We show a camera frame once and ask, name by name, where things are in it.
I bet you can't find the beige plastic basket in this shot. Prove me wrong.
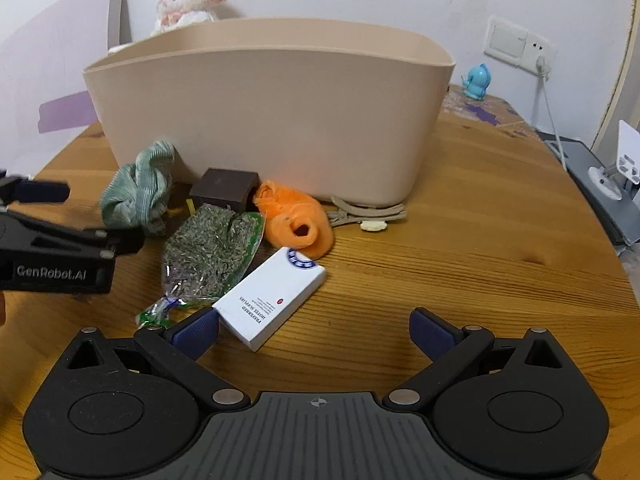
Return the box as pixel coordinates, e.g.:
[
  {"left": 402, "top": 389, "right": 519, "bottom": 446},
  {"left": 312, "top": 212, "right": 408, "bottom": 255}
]
[{"left": 84, "top": 18, "right": 454, "bottom": 206}]

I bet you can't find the dark laptop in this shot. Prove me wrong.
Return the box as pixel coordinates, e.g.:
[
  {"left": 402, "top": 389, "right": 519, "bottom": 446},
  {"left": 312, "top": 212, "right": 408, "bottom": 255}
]
[{"left": 537, "top": 132, "right": 639, "bottom": 252}]

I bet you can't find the white power cable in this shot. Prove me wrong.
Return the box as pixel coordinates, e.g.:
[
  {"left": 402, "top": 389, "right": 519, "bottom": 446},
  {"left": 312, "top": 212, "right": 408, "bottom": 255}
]
[{"left": 534, "top": 56, "right": 576, "bottom": 172}]

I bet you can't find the dark brown box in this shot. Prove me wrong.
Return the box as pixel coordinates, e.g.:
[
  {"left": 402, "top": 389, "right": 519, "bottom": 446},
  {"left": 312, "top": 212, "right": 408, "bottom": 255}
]
[{"left": 189, "top": 168, "right": 260, "bottom": 214}]

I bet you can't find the white stand gadget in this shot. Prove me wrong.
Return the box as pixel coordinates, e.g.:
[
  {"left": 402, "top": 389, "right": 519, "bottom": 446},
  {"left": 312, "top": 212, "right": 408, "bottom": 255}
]
[{"left": 588, "top": 120, "right": 640, "bottom": 202}]

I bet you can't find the white card box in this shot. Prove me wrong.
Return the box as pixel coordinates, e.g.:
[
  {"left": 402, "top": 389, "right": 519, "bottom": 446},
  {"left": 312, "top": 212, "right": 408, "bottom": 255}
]
[{"left": 214, "top": 247, "right": 326, "bottom": 352}]

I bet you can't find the lilac headboard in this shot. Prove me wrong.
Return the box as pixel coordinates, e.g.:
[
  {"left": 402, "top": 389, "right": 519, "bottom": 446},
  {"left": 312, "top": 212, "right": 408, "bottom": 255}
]
[{"left": 1, "top": 0, "right": 124, "bottom": 176}]

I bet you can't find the orange sock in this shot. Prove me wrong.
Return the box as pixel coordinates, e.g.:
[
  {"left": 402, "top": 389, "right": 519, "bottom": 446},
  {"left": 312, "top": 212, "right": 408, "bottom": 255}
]
[{"left": 253, "top": 181, "right": 334, "bottom": 260}]

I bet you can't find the beige hair clip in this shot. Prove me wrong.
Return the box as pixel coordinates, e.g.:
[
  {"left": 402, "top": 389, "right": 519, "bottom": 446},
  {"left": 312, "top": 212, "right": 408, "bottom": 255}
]
[{"left": 326, "top": 196, "right": 408, "bottom": 233}]

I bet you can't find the green scrunchie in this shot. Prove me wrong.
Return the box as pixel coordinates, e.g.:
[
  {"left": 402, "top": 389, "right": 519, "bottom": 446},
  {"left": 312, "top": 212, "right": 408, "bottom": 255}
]
[{"left": 100, "top": 141, "right": 175, "bottom": 236}]

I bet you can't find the white wall socket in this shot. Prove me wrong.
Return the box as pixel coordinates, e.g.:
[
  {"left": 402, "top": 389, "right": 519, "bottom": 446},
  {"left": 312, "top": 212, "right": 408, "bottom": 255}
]
[{"left": 484, "top": 16, "right": 558, "bottom": 75}]

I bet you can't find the blue toy figure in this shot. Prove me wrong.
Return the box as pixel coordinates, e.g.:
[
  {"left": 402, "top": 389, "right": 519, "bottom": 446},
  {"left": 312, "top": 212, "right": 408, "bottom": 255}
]
[{"left": 462, "top": 63, "right": 491, "bottom": 101}]

